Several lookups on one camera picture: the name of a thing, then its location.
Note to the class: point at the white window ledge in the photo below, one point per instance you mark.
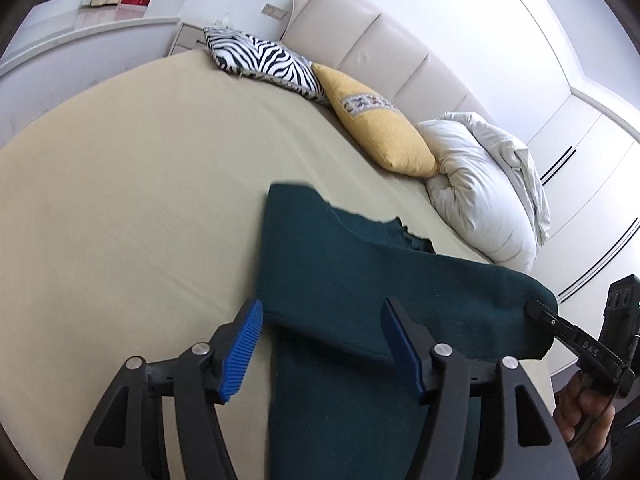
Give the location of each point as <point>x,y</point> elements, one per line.
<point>75,45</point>

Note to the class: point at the beige nightstand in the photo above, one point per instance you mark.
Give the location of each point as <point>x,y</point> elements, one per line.
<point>187,37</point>

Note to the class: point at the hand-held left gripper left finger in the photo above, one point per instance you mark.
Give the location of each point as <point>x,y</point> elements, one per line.
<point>245,350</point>

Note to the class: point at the white wardrobe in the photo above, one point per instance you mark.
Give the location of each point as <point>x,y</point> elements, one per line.
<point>590,150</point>

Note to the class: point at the yellow pillow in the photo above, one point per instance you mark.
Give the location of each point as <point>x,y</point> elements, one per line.
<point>380,130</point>

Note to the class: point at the dark green knit sweater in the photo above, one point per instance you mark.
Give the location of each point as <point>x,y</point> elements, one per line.
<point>340,270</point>

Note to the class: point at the wall switch panel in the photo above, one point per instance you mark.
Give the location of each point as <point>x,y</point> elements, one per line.
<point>274,11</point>

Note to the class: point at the white pillow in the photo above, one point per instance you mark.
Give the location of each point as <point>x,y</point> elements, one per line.
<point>475,185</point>

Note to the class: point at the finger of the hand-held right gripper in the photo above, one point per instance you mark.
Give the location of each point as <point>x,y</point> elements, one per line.
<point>565,332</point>

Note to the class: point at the bed with beige sheet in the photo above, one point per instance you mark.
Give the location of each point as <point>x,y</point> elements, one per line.
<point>125,185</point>

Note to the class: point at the person's right hand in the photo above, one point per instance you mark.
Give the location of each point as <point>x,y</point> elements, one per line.
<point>585,410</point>

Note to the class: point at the beige padded headboard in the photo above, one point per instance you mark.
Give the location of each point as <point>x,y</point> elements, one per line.
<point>370,30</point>

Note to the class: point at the zebra print pillow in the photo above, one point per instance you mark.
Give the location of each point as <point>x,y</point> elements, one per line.
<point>260,55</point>

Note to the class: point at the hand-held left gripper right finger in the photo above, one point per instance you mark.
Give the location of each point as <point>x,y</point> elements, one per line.
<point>400,345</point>

